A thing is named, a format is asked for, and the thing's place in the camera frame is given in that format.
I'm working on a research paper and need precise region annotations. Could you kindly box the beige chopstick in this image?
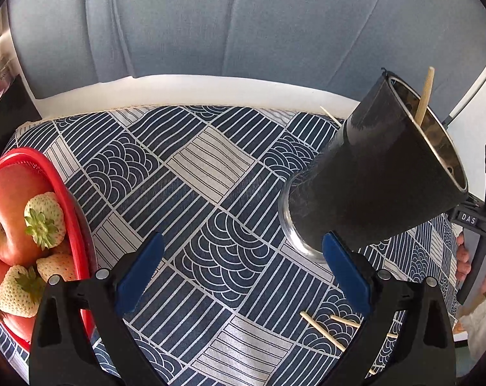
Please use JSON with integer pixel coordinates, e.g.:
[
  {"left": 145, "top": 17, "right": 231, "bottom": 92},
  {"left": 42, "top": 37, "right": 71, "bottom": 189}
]
[
  {"left": 299, "top": 309, "right": 379, "bottom": 377},
  {"left": 319, "top": 106, "right": 342, "bottom": 128},
  {"left": 414, "top": 66, "right": 435, "bottom": 126},
  {"left": 329, "top": 315, "right": 398, "bottom": 339}
]

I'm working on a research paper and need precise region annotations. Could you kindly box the black metal utensil holder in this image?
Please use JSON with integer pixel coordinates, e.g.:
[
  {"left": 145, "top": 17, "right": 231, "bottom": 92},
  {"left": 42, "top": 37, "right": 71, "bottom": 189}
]
[{"left": 278, "top": 71, "right": 468, "bottom": 262}]

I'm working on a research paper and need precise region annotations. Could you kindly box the person's right hand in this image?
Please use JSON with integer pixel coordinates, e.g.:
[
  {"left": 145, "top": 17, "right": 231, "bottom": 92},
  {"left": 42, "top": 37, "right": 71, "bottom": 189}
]
[{"left": 456, "top": 232, "right": 486, "bottom": 296}]

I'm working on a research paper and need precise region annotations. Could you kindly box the red apple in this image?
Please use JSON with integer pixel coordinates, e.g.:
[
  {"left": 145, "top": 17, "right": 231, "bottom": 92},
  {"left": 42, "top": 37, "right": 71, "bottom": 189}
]
[
  {"left": 3, "top": 314, "right": 36, "bottom": 343},
  {"left": 0, "top": 164, "right": 52, "bottom": 268}
]

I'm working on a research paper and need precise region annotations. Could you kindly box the red fruit basket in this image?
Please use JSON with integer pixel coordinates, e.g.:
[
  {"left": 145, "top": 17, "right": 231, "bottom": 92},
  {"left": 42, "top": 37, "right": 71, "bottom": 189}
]
[{"left": 0, "top": 147, "right": 96, "bottom": 350}]

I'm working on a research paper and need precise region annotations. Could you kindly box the white foam board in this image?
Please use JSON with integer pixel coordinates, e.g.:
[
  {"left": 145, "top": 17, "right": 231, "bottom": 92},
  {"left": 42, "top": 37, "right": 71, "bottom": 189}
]
[{"left": 448, "top": 67, "right": 486, "bottom": 199}]

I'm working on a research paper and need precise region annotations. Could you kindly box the white strawberry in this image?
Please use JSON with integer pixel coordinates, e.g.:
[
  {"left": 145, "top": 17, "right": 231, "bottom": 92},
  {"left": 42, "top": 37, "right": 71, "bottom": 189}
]
[
  {"left": 23, "top": 192, "right": 66, "bottom": 250},
  {"left": 36, "top": 253, "right": 77, "bottom": 282},
  {"left": 0, "top": 265, "right": 46, "bottom": 318}
]

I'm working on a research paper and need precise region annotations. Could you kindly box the blue patterned tablecloth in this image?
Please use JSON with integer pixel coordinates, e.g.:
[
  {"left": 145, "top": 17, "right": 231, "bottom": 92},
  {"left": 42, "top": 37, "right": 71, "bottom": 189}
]
[{"left": 2, "top": 106, "right": 456, "bottom": 385}]

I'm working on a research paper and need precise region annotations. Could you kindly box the grey-blue backdrop cloth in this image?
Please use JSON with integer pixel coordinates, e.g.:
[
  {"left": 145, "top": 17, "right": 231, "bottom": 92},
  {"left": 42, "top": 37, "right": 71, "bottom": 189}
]
[{"left": 8, "top": 0, "right": 486, "bottom": 109}]

